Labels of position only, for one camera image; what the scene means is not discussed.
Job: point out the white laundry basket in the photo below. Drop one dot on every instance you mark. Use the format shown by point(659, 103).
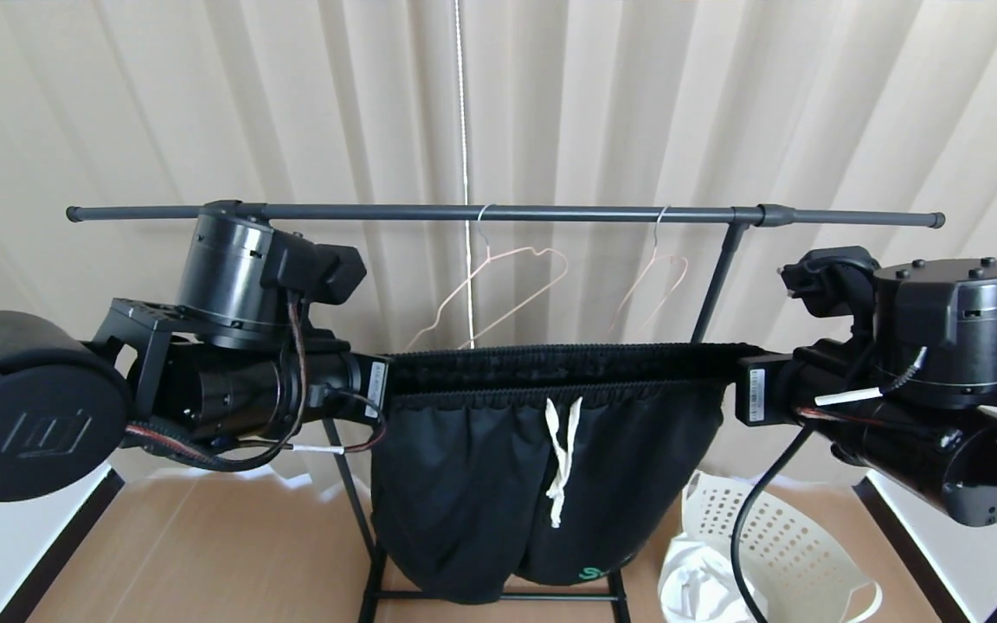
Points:
point(793, 528)

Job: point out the beige curtain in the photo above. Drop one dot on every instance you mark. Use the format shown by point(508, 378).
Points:
point(204, 104)

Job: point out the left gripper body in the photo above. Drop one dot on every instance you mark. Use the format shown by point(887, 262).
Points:
point(230, 398)

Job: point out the pink clothes hanger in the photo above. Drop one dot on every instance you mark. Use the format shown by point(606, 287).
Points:
point(650, 298)
point(511, 303)

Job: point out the white garment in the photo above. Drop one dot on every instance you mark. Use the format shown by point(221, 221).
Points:
point(697, 580)

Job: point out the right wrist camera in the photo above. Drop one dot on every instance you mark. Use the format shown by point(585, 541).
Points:
point(827, 277)

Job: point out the black clothes rack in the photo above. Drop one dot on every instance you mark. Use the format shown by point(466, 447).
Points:
point(550, 212)

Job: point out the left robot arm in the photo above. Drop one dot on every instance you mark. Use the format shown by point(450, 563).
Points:
point(22, 407)

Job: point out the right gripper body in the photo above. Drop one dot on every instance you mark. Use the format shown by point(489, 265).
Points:
point(940, 459)

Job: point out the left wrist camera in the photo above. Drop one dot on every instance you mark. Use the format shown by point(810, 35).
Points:
point(334, 272)

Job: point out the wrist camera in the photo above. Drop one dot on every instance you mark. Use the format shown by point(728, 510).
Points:
point(334, 272)
point(827, 277)

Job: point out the black shorts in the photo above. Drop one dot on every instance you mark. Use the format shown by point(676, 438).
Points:
point(464, 484)

